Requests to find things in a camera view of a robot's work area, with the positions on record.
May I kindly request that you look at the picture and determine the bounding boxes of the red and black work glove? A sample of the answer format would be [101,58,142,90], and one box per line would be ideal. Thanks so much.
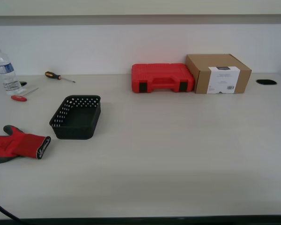
[0,125,52,165]

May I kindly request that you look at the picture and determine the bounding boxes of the black perforated plastic basket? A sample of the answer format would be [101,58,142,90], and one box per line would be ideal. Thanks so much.
[49,95,102,140]

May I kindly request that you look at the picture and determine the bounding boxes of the red plastic tool case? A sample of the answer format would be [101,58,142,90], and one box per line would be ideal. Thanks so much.
[131,63,195,94]

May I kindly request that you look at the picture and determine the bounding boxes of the brown cardboard box white label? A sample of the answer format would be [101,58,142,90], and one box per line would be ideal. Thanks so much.
[185,53,252,95]

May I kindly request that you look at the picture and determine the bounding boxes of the clear plastic water bottle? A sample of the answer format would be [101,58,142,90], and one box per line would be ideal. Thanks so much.
[0,48,22,96]

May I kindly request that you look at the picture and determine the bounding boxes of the orange and black handled screwdriver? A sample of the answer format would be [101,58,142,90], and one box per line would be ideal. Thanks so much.
[44,71,76,83]

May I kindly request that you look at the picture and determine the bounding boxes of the red handled pick tool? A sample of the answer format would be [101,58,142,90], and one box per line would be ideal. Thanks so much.
[11,87,39,102]

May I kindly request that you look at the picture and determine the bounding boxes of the black cable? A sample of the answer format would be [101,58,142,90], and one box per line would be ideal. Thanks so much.
[0,197,23,223]

